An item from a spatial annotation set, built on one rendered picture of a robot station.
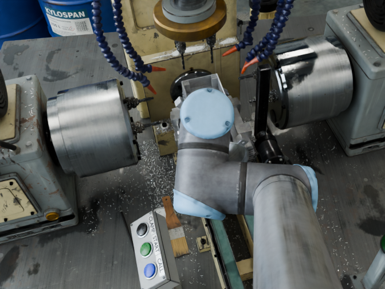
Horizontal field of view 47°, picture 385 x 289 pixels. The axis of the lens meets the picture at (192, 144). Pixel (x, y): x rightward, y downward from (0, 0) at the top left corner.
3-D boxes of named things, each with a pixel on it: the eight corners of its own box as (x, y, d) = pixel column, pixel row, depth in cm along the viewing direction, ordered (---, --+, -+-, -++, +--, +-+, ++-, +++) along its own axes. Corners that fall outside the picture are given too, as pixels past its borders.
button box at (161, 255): (142, 230, 106) (128, 223, 103) (165, 215, 104) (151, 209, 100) (156, 297, 96) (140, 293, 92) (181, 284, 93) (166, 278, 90)
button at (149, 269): (147, 268, 95) (141, 266, 94) (157, 262, 94) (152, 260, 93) (149, 281, 93) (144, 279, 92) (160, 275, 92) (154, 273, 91)
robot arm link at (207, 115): (177, 139, 72) (183, 80, 73) (176, 151, 84) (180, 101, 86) (234, 144, 72) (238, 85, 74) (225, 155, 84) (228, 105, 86)
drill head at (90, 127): (30, 143, 139) (-4, 85, 120) (142, 117, 142) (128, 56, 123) (30, 209, 123) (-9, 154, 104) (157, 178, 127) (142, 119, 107)
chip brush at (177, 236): (157, 199, 136) (157, 198, 135) (173, 195, 136) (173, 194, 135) (172, 259, 123) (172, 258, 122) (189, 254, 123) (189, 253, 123)
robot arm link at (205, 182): (237, 221, 70) (242, 144, 72) (166, 215, 71) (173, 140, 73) (238, 222, 79) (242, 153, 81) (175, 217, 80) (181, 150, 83)
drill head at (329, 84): (231, 96, 145) (230, 34, 126) (347, 70, 149) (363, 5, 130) (255, 153, 129) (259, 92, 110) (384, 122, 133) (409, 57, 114)
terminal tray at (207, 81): (182, 100, 123) (180, 81, 118) (219, 92, 124) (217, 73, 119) (192, 131, 116) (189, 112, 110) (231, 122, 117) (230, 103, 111)
